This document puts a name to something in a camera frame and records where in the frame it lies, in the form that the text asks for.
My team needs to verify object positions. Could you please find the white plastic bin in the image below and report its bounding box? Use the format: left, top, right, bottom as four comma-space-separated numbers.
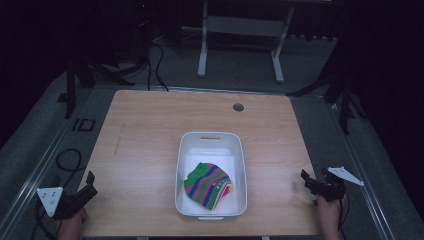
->
174, 131, 249, 221

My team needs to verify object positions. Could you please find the black metal stand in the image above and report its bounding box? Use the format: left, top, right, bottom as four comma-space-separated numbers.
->
57, 54, 136, 120
285, 63, 368, 136

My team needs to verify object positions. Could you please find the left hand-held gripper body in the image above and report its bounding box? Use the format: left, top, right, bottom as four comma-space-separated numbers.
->
36, 186, 84, 221

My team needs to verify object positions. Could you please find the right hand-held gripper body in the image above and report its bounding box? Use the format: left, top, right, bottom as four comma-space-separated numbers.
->
315, 166, 365, 203

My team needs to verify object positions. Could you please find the white metal desk frame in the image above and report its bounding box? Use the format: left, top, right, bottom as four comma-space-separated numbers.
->
180, 0, 334, 84

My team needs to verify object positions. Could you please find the person's right hand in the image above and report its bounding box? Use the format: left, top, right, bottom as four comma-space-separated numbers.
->
315, 194, 345, 240

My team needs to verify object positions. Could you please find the person's left hand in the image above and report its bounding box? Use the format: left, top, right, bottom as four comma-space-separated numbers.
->
55, 207, 90, 240

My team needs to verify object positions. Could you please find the black floor cable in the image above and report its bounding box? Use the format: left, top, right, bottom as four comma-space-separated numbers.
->
145, 41, 170, 92

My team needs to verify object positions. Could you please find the striped multicoloured cloth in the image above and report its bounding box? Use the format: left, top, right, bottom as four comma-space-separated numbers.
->
183, 161, 234, 211

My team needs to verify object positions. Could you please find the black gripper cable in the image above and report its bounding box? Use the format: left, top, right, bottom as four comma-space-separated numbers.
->
337, 193, 351, 240
30, 198, 59, 240

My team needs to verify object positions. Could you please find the black looped cable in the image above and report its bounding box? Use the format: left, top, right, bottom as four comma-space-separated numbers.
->
54, 147, 85, 189

